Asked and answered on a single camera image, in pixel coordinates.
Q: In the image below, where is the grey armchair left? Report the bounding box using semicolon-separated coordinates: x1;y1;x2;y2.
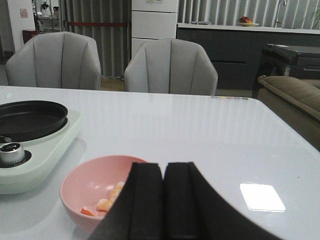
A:
5;31;102;90

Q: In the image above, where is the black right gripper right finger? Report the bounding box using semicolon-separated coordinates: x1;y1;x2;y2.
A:
163;162;278;240

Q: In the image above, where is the fruit plate on counter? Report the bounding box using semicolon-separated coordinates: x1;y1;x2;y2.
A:
237;16;260;27

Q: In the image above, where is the dark grey counter cabinet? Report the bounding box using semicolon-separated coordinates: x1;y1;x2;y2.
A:
177;23;320;91

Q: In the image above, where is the metal shelf rack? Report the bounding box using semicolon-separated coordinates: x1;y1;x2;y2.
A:
32;0;61;34

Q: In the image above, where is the red barrier belt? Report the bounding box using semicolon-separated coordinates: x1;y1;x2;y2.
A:
67;22;128;27

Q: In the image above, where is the black round frying pan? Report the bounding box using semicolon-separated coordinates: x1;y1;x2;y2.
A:
0;100;68;142

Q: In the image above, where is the grey armchair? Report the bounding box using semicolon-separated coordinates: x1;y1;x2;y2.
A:
124;38;218;96
5;31;102;90

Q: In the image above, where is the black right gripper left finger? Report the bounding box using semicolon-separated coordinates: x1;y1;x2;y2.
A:
89;162;163;240

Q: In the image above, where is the cooked shrimp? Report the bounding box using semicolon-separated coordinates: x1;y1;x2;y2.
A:
80;198;114;217
108;181;125;202

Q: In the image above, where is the pink plastic bowl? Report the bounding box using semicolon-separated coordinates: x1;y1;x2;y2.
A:
60;155;146;233

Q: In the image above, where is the mint green breakfast maker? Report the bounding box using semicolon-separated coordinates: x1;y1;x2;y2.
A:
0;109;81;194

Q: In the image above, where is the silver right control knob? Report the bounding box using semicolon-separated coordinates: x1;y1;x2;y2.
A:
0;142;26;167

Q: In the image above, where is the grey armchair right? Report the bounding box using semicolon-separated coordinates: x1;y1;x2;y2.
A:
124;38;218;96

